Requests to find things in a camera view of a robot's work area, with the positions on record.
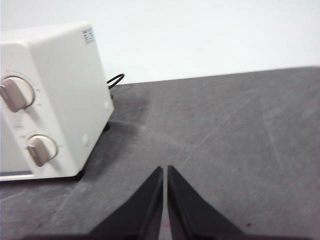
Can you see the beige timer knob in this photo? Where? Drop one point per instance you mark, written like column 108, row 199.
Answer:
column 41, row 150

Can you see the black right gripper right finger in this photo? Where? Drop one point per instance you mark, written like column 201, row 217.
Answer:
column 190, row 215

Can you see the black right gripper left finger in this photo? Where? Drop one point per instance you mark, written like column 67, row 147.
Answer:
column 140, row 215

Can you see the beige temperature knob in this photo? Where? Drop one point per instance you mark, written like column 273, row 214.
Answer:
column 16, row 93

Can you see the cream Toshiba toaster oven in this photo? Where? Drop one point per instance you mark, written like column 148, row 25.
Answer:
column 70, row 87

